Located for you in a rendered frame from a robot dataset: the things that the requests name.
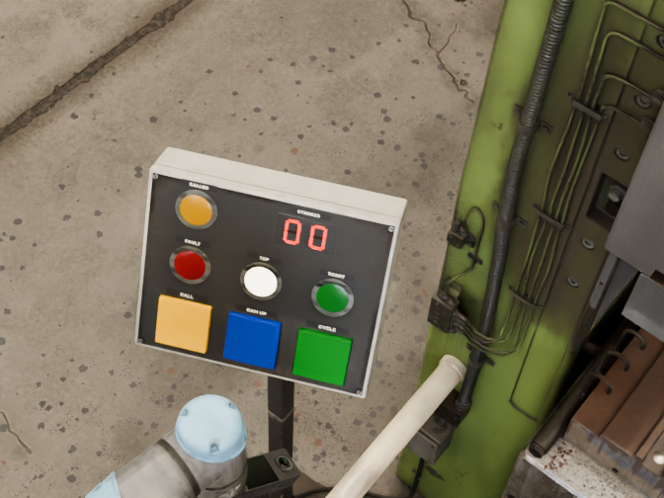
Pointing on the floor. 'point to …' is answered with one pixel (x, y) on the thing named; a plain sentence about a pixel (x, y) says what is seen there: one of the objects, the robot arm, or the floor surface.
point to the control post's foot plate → (304, 487)
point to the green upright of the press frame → (637, 75)
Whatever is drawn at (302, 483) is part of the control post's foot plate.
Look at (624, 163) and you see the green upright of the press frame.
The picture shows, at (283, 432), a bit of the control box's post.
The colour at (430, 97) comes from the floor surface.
